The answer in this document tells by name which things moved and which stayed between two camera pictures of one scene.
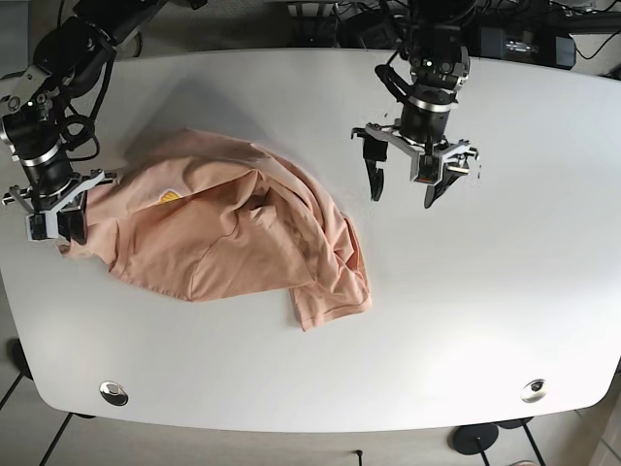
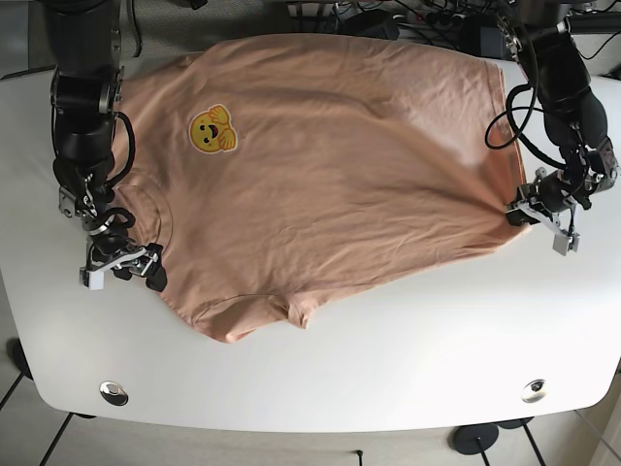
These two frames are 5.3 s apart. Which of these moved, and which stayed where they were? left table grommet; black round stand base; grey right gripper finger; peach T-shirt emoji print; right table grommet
Moved: peach T-shirt emoji print; grey right gripper finger
Stayed: right table grommet; black round stand base; left table grommet
